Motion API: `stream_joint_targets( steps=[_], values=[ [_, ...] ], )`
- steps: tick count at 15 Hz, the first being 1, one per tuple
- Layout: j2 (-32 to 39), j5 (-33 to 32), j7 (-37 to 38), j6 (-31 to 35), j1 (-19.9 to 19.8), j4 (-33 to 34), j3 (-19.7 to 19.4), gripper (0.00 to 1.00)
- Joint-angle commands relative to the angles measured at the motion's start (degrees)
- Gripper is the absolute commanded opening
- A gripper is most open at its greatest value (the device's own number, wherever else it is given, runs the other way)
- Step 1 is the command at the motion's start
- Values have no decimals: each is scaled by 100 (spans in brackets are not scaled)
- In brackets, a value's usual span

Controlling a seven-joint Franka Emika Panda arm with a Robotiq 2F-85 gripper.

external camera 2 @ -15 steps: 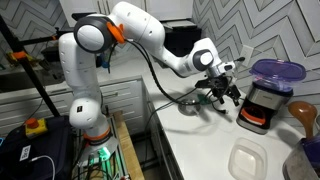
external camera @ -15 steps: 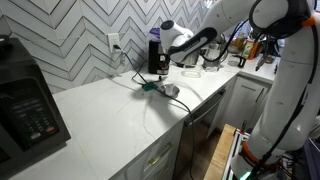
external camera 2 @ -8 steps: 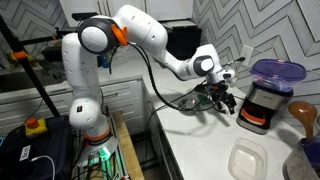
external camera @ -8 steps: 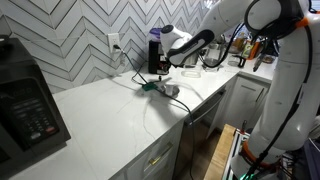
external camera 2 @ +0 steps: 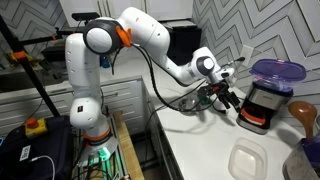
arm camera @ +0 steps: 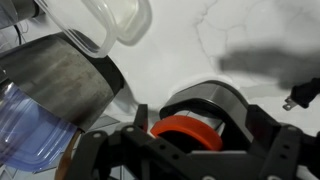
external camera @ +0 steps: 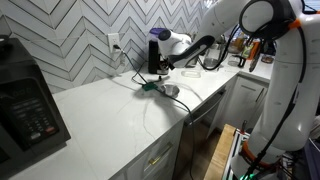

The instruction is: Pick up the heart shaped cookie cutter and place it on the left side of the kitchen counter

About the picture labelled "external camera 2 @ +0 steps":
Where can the white base cabinet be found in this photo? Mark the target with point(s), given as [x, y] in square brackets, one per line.
[126, 96]

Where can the brown wooden spoon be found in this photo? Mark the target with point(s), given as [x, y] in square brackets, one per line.
[302, 115]

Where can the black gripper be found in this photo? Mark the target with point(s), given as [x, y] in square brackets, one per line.
[215, 88]

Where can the black steel coffee maker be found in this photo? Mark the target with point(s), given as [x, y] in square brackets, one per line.
[266, 96]

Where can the small metal bowl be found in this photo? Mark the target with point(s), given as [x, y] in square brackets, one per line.
[188, 104]

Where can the yellow emergency stop button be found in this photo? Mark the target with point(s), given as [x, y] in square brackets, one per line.
[35, 128]

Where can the small blue object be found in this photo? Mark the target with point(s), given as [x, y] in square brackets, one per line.
[105, 62]

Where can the black control box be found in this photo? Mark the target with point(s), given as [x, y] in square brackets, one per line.
[50, 143]

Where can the black microwave oven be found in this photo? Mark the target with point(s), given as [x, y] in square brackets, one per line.
[186, 43]

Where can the clear square plastic container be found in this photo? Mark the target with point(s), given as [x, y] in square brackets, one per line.
[247, 161]

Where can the white wall outlet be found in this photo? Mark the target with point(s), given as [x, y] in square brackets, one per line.
[247, 51]

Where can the wooden plank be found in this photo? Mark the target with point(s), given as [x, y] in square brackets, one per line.
[128, 150]

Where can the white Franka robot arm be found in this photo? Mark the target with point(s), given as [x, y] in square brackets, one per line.
[83, 73]

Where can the white upper cabinet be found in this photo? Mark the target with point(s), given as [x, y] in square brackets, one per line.
[166, 8]

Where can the black camera on stand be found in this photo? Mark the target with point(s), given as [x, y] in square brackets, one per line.
[85, 16]

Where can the purple lidded plastic container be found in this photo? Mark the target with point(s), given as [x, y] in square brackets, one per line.
[276, 70]

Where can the black tripod stand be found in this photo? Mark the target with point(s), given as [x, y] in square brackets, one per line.
[30, 71]

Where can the purple utensil holder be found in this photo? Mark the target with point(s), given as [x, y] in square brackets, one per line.
[313, 151]

